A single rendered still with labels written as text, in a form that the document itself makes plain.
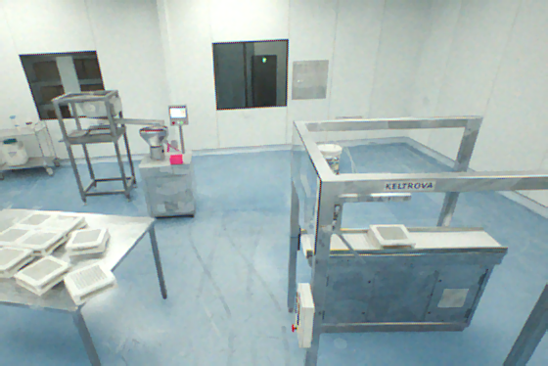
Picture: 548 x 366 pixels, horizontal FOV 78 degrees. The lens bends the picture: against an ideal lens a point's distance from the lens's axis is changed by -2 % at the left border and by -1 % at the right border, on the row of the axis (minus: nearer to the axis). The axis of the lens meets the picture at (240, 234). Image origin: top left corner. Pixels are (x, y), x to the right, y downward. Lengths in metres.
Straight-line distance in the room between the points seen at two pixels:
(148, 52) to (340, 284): 5.52
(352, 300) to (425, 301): 0.54
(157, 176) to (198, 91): 2.92
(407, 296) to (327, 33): 5.40
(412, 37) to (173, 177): 5.34
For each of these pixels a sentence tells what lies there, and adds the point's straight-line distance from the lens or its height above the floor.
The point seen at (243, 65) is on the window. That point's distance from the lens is 6.92.
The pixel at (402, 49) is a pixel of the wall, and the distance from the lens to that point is 7.78.
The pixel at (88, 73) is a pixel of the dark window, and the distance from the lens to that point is 7.22.
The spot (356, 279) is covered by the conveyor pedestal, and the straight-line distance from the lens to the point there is 2.60.
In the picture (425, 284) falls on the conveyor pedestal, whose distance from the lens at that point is 2.81.
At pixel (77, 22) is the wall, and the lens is 7.20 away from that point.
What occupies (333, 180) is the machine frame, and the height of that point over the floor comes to 1.61.
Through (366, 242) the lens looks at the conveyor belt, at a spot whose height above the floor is 0.80.
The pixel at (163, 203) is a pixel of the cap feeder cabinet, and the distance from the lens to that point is 4.50.
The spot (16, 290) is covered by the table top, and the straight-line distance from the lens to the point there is 2.49.
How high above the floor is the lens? 2.11
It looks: 31 degrees down
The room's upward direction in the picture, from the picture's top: 3 degrees counter-clockwise
